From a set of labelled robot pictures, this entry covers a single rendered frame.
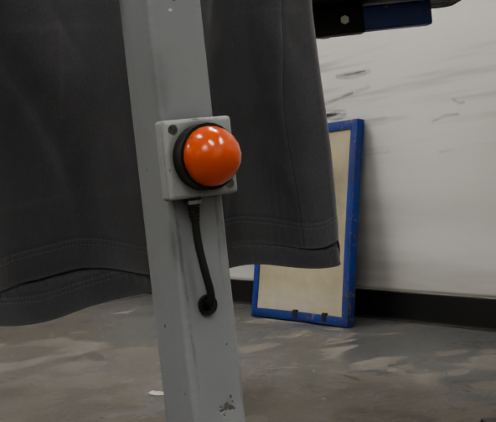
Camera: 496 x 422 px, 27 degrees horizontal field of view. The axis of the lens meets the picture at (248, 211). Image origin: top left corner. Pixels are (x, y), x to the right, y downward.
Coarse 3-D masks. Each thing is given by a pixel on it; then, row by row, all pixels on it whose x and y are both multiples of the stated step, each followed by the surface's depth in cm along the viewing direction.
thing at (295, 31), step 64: (0, 0) 90; (64, 0) 93; (256, 0) 106; (0, 64) 91; (64, 64) 93; (256, 64) 106; (0, 128) 91; (64, 128) 94; (128, 128) 97; (256, 128) 106; (320, 128) 108; (0, 192) 91; (64, 192) 94; (128, 192) 96; (256, 192) 106; (320, 192) 108; (0, 256) 91; (64, 256) 94; (128, 256) 96; (256, 256) 106; (320, 256) 108; (0, 320) 90
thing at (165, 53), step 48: (144, 0) 66; (192, 0) 67; (144, 48) 66; (192, 48) 67; (144, 96) 67; (192, 96) 67; (144, 144) 68; (144, 192) 69; (192, 192) 66; (192, 240) 67; (192, 288) 67; (192, 336) 67; (192, 384) 67; (240, 384) 69
